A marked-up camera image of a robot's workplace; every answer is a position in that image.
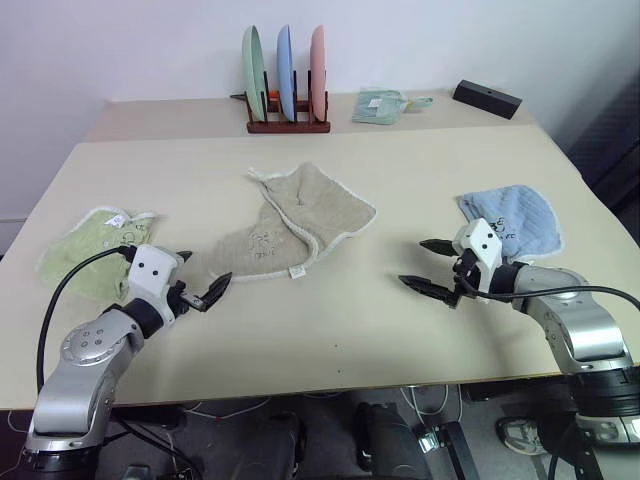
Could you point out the small orange object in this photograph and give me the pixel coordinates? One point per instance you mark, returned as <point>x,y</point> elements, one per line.
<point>273,95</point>

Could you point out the blue cloth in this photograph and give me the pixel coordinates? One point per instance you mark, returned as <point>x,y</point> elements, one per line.
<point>530,215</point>

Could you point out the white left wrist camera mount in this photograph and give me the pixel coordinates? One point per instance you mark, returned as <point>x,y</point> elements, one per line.
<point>150,272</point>

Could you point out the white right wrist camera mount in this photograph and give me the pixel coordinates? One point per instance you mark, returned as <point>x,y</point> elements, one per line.
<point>482,245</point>

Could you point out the beige cloth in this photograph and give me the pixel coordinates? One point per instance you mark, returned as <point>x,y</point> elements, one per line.
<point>300,215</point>

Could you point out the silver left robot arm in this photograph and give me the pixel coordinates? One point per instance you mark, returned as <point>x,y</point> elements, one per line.
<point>85,395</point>

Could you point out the grey sneaker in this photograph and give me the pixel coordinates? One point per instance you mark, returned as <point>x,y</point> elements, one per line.
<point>520,436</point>

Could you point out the small pale green cloth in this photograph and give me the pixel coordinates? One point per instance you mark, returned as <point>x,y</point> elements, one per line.
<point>419,103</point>

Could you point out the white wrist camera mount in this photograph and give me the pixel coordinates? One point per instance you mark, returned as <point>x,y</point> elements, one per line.
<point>482,245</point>
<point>150,272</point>

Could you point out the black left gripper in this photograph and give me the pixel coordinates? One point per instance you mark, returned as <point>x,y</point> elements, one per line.
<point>181,300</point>

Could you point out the long black box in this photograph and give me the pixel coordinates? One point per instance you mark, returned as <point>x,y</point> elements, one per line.
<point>487,98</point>

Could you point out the dark wooden plate rack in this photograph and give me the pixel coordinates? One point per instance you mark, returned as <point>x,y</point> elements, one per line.
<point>290,127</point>

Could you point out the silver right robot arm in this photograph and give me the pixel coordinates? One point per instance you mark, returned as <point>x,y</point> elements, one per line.
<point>585,330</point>

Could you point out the green plate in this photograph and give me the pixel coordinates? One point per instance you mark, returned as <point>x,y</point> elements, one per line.
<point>252,70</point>

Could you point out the dark fabric partition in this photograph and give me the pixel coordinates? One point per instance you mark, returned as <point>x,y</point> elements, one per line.
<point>610,150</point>

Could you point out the large dark rounded shape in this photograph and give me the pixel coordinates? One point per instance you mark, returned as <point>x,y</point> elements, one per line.
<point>390,445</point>

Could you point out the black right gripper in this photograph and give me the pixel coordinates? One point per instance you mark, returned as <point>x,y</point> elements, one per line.
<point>467,272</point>

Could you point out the pink plate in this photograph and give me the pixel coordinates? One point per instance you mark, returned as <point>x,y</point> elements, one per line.
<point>318,70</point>

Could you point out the blue plate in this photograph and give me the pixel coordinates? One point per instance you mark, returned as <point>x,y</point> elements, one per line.
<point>286,70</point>

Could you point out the light green cloth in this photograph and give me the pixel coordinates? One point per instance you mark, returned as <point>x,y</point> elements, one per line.
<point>375,107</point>

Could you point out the black metal frame foot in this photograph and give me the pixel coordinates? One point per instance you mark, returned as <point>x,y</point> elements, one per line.
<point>460,450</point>

